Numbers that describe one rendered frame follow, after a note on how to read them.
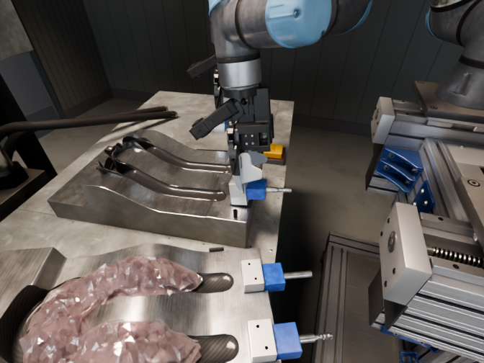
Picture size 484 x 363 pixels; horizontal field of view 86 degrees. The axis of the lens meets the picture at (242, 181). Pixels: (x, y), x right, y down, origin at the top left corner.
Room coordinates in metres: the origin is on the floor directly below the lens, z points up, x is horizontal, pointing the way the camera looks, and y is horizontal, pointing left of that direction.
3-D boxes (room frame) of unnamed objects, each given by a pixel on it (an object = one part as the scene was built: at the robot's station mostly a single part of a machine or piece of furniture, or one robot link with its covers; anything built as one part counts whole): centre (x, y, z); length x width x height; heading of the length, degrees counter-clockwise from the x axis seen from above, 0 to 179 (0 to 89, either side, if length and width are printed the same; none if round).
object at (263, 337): (0.16, -0.08, 0.85); 0.13 x 0.05 x 0.05; 96
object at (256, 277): (0.26, -0.07, 0.85); 0.13 x 0.05 x 0.05; 96
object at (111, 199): (0.54, 0.21, 0.87); 0.50 x 0.26 x 0.14; 79
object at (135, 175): (0.53, 0.20, 0.92); 0.35 x 0.16 x 0.09; 79
